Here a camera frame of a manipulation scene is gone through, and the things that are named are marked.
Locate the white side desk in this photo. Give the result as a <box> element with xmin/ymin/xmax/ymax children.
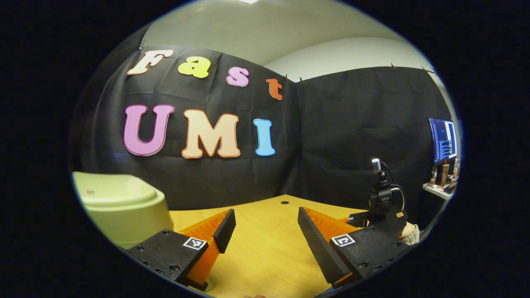
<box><xmin>422</xmin><ymin>182</ymin><xmax>456</xmax><ymax>200</ymax></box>

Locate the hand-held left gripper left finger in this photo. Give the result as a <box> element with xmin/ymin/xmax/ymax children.
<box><xmin>125</xmin><ymin>208</ymin><xmax>237</xmax><ymax>291</ymax></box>

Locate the black backdrop cloth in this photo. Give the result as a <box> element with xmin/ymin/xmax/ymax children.
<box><xmin>70</xmin><ymin>45</ymin><xmax>454</xmax><ymax>230</ymax></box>

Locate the green desktop garbage bin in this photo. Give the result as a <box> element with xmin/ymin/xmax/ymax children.
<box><xmin>72</xmin><ymin>172</ymin><xmax>174</xmax><ymax>250</ymax></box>

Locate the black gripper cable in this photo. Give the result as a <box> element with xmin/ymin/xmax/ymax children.
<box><xmin>381</xmin><ymin>161</ymin><xmax>406</xmax><ymax>214</ymax></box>

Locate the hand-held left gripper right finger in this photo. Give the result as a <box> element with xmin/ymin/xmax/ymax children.
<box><xmin>297</xmin><ymin>206</ymin><xmax>414</xmax><ymax>289</ymax></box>

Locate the computer monitor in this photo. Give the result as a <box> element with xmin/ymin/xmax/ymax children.
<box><xmin>428</xmin><ymin>118</ymin><xmax>458</xmax><ymax>165</ymax></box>

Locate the wooden desktop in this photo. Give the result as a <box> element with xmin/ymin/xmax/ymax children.
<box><xmin>168</xmin><ymin>195</ymin><xmax>373</xmax><ymax>298</ymax></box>

